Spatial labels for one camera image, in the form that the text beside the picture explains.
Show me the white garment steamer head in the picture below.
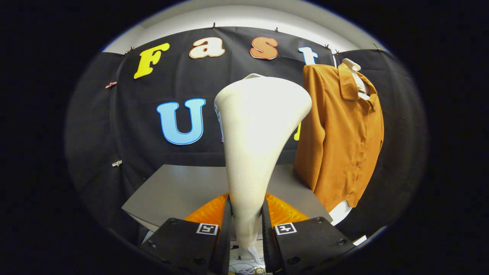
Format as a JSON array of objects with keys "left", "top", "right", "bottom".
[{"left": 214, "top": 73, "right": 313, "bottom": 249}]

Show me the white steamer hose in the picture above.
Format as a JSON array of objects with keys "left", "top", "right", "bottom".
[{"left": 244, "top": 244, "right": 265, "bottom": 267}]

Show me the bundle of cables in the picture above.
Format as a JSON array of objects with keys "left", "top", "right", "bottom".
[{"left": 229, "top": 262, "right": 268, "bottom": 275}]

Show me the orange button-up shirt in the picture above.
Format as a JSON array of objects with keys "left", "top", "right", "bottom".
[{"left": 293, "top": 63, "right": 384, "bottom": 213}]

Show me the black backdrop cloth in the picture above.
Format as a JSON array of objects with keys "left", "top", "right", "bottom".
[{"left": 65, "top": 27, "right": 427, "bottom": 245}]

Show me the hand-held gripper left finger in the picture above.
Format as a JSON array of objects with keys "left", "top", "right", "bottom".
[{"left": 138, "top": 193, "right": 233, "bottom": 275}]

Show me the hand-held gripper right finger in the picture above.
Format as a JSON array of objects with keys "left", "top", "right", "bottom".
[{"left": 261, "top": 193, "right": 358, "bottom": 273}]

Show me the white clothes hanger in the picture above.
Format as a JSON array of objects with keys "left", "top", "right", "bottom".
[{"left": 341, "top": 58, "right": 371, "bottom": 100}]

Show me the row of black clips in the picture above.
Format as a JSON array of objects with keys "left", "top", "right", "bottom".
[{"left": 122, "top": 22, "right": 382, "bottom": 56}]

